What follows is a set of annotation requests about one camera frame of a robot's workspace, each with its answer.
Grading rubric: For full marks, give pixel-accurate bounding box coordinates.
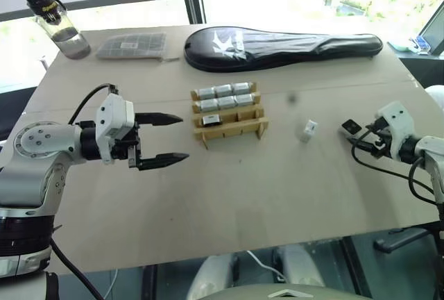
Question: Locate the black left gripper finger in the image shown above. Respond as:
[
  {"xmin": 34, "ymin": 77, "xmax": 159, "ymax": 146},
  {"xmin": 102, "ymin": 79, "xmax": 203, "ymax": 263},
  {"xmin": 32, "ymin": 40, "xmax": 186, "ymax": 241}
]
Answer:
[
  {"xmin": 138, "ymin": 152, "xmax": 190, "ymax": 172},
  {"xmin": 134, "ymin": 112, "xmax": 185, "ymax": 128}
]

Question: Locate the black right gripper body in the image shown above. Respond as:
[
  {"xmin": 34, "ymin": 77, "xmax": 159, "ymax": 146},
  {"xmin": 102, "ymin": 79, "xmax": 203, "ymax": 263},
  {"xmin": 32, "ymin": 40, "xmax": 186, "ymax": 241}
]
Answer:
[{"xmin": 364, "ymin": 122, "xmax": 395, "ymax": 159}]

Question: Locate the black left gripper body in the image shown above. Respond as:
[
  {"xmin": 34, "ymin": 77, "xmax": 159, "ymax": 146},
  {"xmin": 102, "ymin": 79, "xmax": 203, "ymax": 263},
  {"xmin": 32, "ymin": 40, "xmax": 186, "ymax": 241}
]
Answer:
[{"xmin": 110, "ymin": 113, "xmax": 144, "ymax": 171}]

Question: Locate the small black-faced camera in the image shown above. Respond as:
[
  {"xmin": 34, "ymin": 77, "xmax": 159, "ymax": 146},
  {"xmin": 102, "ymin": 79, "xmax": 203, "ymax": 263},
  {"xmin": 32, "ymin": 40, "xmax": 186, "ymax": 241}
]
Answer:
[
  {"xmin": 201, "ymin": 114, "xmax": 223, "ymax": 128},
  {"xmin": 341, "ymin": 119, "xmax": 364, "ymax": 141}
]

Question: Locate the pale green flat tray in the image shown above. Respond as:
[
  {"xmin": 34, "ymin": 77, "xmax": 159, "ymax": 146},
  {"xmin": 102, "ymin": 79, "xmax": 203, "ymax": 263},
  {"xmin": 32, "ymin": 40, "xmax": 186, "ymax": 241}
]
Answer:
[{"xmin": 387, "ymin": 40, "xmax": 418, "ymax": 51}]

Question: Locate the wooden rack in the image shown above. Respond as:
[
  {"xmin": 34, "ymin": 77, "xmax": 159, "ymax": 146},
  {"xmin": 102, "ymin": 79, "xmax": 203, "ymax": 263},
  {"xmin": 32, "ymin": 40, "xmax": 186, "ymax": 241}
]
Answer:
[{"xmin": 189, "ymin": 81, "xmax": 270, "ymax": 151}]

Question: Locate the white rounded object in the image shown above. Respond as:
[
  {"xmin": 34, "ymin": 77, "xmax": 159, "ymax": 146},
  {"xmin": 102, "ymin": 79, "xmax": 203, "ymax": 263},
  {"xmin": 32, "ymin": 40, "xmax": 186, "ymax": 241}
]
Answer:
[{"xmin": 424, "ymin": 84, "xmax": 444, "ymax": 110}]

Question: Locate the grey mesh zip pouch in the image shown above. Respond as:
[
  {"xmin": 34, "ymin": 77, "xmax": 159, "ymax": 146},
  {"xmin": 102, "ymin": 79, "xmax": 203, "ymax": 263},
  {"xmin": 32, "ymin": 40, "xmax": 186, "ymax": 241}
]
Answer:
[{"xmin": 94, "ymin": 32, "xmax": 168, "ymax": 62}]

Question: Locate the dark chair base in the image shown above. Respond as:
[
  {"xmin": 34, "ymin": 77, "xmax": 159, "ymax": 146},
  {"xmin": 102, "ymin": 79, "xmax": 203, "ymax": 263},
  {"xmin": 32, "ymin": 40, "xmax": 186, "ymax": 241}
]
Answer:
[{"xmin": 373, "ymin": 226, "xmax": 432, "ymax": 253}]

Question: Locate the open laptop screen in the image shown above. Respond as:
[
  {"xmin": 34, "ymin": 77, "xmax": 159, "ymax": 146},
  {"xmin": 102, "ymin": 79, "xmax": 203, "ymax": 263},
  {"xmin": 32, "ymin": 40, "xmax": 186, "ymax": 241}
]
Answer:
[{"xmin": 417, "ymin": 10, "xmax": 444, "ymax": 55}]

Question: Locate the black racket bag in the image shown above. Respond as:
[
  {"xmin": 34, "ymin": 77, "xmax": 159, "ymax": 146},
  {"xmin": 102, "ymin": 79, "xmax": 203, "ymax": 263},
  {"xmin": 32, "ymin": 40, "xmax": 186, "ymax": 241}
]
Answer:
[{"xmin": 183, "ymin": 26, "xmax": 384, "ymax": 72}]

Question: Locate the clear black-capped water bottle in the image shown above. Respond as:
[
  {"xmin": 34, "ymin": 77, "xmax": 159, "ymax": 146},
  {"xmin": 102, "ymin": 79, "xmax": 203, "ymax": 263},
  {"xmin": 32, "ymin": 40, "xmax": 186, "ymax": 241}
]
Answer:
[{"xmin": 22, "ymin": 0, "xmax": 92, "ymax": 61}]

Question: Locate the pale rounded shape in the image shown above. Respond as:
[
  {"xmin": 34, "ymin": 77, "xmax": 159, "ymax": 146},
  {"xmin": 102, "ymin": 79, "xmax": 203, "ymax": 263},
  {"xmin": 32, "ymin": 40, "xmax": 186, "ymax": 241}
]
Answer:
[
  {"xmin": 273, "ymin": 244, "xmax": 326, "ymax": 288},
  {"xmin": 186, "ymin": 253, "xmax": 241, "ymax": 300}
]

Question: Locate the grey robot body front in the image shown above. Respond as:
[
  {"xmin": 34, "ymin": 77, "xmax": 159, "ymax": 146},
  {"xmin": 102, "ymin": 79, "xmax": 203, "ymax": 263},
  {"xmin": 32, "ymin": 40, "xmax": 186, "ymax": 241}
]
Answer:
[{"xmin": 224, "ymin": 281, "xmax": 352, "ymax": 300}]

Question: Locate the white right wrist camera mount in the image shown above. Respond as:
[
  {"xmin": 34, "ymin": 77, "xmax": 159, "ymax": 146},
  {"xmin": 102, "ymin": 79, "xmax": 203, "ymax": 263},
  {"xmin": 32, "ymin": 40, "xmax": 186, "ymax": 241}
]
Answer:
[{"xmin": 373, "ymin": 101, "xmax": 416, "ymax": 160}]

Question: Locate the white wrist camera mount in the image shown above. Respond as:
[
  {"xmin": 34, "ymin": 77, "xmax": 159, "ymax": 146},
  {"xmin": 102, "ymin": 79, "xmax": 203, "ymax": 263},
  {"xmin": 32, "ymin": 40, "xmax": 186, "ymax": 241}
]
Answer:
[
  {"xmin": 94, "ymin": 92, "xmax": 135, "ymax": 165},
  {"xmin": 373, "ymin": 101, "xmax": 416, "ymax": 160}
]

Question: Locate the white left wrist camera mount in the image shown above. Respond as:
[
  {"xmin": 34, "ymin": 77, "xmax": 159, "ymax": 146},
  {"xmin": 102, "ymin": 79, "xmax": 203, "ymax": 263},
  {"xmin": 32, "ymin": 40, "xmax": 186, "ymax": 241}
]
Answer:
[{"xmin": 94, "ymin": 92, "xmax": 135, "ymax": 165}]

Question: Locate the small silver camera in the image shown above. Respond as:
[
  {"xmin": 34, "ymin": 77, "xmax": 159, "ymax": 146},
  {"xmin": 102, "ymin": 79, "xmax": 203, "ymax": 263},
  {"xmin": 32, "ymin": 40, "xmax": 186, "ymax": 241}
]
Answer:
[
  {"xmin": 232, "ymin": 82, "xmax": 254, "ymax": 96},
  {"xmin": 214, "ymin": 84, "xmax": 234, "ymax": 98},
  {"xmin": 196, "ymin": 87, "xmax": 218, "ymax": 101},
  {"xmin": 234, "ymin": 94, "xmax": 257, "ymax": 107},
  {"xmin": 198, "ymin": 99, "xmax": 220, "ymax": 113},
  {"xmin": 216, "ymin": 96, "xmax": 239, "ymax": 110}
]

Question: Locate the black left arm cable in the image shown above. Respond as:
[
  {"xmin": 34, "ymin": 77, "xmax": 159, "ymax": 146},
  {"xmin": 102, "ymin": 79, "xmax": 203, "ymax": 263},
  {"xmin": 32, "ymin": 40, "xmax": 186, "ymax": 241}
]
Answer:
[{"xmin": 67, "ymin": 83, "xmax": 121, "ymax": 126}]

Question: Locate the black robot torso cable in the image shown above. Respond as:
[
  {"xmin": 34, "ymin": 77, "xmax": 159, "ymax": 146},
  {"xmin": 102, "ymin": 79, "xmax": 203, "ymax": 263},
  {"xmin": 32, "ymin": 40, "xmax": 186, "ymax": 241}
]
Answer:
[{"xmin": 47, "ymin": 236, "xmax": 105, "ymax": 300}]

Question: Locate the white thin cable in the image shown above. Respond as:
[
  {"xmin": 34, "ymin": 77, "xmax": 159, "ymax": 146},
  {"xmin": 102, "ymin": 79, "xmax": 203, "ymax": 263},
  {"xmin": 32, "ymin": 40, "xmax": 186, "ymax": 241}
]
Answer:
[{"xmin": 245, "ymin": 249, "xmax": 287, "ymax": 283}]

